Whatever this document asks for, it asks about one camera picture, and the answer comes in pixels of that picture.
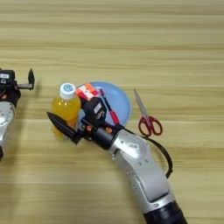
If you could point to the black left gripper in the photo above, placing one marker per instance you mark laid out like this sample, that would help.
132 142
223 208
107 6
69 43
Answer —
10 93

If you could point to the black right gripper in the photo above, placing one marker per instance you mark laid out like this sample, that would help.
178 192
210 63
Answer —
100 135

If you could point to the orange juice bottle white cap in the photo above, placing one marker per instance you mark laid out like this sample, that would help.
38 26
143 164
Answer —
65 109

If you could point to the colourful puzzle cube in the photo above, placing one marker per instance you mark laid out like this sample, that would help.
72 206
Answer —
87 91

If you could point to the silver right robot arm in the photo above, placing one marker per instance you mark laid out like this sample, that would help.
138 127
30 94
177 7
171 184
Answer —
145 172

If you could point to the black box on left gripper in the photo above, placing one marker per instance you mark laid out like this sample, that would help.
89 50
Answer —
7 76

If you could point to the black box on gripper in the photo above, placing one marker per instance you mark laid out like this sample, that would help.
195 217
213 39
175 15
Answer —
7 76
94 112

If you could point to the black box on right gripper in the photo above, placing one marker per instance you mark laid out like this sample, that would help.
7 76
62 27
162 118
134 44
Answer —
94 112

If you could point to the light blue round plate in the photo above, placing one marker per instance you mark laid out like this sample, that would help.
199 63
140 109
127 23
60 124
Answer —
119 102

